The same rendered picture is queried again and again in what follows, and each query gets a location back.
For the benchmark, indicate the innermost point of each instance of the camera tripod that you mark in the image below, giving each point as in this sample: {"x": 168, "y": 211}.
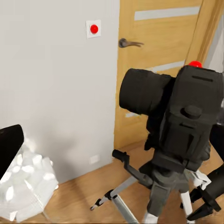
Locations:
{"x": 162, "y": 174}

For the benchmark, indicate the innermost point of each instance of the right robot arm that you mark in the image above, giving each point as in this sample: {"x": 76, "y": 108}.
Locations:
{"x": 209, "y": 187}

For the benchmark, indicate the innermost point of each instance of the electric switch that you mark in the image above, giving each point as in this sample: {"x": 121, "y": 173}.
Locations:
{"x": 93, "y": 28}

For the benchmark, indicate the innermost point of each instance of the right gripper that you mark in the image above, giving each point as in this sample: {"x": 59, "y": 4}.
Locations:
{"x": 209, "y": 194}

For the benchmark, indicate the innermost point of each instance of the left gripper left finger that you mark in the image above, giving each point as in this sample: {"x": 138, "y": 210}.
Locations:
{"x": 11, "y": 140}

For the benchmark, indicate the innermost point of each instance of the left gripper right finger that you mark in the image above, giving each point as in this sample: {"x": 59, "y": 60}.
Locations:
{"x": 217, "y": 139}

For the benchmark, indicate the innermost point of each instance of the door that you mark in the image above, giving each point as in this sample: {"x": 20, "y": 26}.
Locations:
{"x": 161, "y": 36}

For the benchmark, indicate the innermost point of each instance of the digital camera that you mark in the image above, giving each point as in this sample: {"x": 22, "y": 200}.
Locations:
{"x": 188, "y": 105}

